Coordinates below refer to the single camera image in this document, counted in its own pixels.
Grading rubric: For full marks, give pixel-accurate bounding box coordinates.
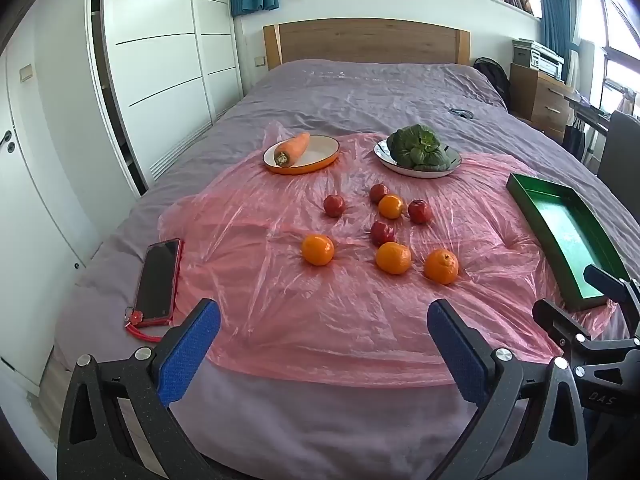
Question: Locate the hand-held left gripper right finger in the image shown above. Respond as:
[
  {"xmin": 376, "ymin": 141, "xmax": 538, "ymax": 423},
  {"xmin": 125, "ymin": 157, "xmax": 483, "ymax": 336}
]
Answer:
[{"xmin": 426, "ymin": 299, "xmax": 588, "ymax": 480}]

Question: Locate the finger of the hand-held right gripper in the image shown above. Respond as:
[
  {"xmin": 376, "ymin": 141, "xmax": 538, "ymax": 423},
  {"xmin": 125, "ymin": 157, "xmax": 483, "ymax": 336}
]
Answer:
[
  {"xmin": 532, "ymin": 299, "xmax": 598, "ymax": 361},
  {"xmin": 584, "ymin": 263, "xmax": 640, "ymax": 311}
]

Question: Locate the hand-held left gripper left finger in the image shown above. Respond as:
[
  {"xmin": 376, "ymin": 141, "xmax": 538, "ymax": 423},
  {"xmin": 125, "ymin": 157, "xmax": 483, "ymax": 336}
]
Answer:
[{"xmin": 56, "ymin": 299, "xmax": 222, "ymax": 480}]

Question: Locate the green rectangular tray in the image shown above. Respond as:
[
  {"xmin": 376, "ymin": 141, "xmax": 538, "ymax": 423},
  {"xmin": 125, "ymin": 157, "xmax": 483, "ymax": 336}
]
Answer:
[{"xmin": 506, "ymin": 172, "xmax": 632, "ymax": 313}]

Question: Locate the orange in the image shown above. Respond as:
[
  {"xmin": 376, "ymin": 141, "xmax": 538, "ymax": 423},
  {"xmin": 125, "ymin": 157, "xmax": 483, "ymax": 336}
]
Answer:
[
  {"xmin": 378, "ymin": 194, "xmax": 405, "ymax": 220},
  {"xmin": 423, "ymin": 248, "xmax": 460, "ymax": 286},
  {"xmin": 375, "ymin": 241, "xmax": 413, "ymax": 276},
  {"xmin": 301, "ymin": 234, "xmax": 335, "ymax": 267}
]

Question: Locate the smartphone in red case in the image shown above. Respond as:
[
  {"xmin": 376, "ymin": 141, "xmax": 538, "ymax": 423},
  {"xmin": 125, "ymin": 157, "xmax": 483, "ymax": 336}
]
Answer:
[{"xmin": 133, "ymin": 238, "xmax": 184, "ymax": 329}]

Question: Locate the pink plastic sheet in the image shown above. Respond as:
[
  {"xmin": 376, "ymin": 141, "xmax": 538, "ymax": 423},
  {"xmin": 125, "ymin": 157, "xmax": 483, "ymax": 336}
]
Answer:
[{"xmin": 157, "ymin": 122, "xmax": 626, "ymax": 390}]

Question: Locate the grey chair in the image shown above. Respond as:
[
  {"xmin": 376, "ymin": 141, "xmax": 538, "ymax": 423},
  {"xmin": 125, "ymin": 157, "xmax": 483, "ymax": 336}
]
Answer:
[{"xmin": 596, "ymin": 110, "xmax": 640, "ymax": 184}]

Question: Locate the dark blue bag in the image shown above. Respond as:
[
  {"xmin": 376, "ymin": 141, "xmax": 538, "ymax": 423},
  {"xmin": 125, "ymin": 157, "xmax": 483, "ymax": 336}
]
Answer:
[{"xmin": 564, "ymin": 119, "xmax": 589, "ymax": 159}]

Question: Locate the glass desk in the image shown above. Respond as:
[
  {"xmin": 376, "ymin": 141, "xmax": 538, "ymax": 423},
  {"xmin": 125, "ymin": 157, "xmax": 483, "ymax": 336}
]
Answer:
[{"xmin": 564, "ymin": 91, "xmax": 615, "ymax": 134}]

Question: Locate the white enamel plate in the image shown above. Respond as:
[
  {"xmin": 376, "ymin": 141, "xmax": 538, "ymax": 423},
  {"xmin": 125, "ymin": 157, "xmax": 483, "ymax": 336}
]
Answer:
[{"xmin": 374, "ymin": 139, "xmax": 462, "ymax": 178}]

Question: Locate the wooden dresser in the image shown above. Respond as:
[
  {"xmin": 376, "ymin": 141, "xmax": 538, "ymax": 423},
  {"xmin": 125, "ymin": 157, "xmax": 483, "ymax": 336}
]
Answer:
[{"xmin": 509, "ymin": 62, "xmax": 577, "ymax": 142}]

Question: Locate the green bok choy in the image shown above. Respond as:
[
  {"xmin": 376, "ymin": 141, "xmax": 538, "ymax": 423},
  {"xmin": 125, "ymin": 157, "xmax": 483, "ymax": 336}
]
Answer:
[{"xmin": 387, "ymin": 125, "xmax": 451, "ymax": 171}]

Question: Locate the carrot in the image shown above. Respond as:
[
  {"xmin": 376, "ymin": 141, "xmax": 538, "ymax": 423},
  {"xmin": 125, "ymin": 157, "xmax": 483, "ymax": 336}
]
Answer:
[{"xmin": 273, "ymin": 132, "xmax": 311, "ymax": 168}]

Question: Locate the black backpack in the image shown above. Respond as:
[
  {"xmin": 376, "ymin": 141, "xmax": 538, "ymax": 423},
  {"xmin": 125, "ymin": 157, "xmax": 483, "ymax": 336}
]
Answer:
[{"xmin": 472, "ymin": 57, "xmax": 512, "ymax": 109}]

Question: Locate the white printer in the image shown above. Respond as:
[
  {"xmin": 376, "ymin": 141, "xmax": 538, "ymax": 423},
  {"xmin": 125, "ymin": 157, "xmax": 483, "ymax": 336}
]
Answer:
[{"xmin": 512, "ymin": 38, "xmax": 565, "ymax": 80}]

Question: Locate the orange-rimmed oval plate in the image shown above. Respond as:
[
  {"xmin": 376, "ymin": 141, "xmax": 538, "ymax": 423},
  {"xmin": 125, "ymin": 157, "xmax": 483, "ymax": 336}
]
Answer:
[{"xmin": 262, "ymin": 135, "xmax": 341, "ymax": 176}]

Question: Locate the white door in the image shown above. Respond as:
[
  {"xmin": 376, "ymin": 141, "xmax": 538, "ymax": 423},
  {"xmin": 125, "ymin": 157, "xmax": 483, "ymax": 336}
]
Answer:
[{"xmin": 0, "ymin": 50, "xmax": 103, "ymax": 273}]

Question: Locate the white wardrobe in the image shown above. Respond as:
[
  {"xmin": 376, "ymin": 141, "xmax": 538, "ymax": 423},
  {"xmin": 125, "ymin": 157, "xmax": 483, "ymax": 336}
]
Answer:
[{"xmin": 86, "ymin": 0, "xmax": 247, "ymax": 197}]

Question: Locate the wooden headboard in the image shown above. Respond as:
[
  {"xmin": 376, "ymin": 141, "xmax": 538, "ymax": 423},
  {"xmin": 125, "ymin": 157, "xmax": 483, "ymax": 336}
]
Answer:
[{"xmin": 263, "ymin": 18, "xmax": 472, "ymax": 72}]

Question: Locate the red phone strap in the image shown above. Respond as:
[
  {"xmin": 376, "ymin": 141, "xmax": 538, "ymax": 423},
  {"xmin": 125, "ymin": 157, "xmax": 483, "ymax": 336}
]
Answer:
[{"xmin": 122, "ymin": 307, "xmax": 165, "ymax": 344}]

